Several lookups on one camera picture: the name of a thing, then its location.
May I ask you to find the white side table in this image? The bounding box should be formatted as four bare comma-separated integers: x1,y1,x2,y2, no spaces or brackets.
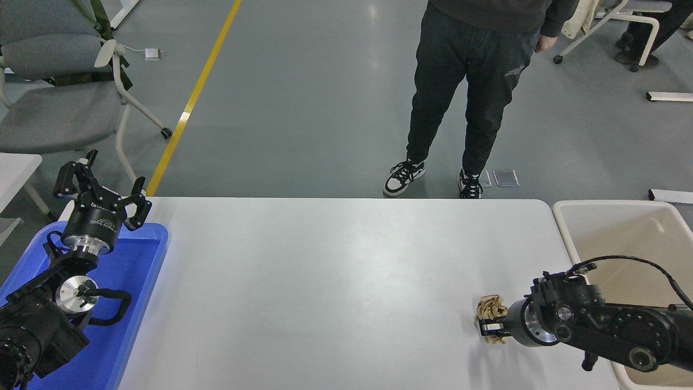
0,153,57,247

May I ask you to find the large pale plastic bin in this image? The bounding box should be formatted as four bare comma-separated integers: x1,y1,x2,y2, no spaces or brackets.
551,199,693,390

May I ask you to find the seated person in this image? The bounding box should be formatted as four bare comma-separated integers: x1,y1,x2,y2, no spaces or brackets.
614,0,693,68

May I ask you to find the white framed wheeled chair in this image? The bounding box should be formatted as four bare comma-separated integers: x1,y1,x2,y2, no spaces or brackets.
552,0,672,72

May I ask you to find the standing person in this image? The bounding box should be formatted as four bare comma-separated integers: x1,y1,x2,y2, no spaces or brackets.
383,0,580,199

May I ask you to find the cream jacket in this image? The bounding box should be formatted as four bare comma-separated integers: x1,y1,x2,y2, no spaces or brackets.
560,0,600,40

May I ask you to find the white furniture foot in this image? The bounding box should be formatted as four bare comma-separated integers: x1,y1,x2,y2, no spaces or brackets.
110,0,140,29

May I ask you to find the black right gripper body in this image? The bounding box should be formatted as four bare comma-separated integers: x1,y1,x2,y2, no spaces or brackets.
505,299,534,346

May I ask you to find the white power adapter with cable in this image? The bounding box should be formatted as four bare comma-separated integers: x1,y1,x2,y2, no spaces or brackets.
122,46,163,61

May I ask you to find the olive green strap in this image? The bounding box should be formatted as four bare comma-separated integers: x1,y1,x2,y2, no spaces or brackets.
46,0,133,92

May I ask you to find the blue plastic tray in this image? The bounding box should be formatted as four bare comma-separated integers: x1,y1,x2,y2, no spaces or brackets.
0,221,169,390

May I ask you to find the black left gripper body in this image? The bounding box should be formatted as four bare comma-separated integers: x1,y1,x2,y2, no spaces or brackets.
62,188,129,246

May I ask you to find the tan paper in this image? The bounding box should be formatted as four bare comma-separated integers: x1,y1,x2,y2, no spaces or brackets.
475,295,509,345

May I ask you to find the grey office chair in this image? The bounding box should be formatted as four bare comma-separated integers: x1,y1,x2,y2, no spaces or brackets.
0,0,174,187

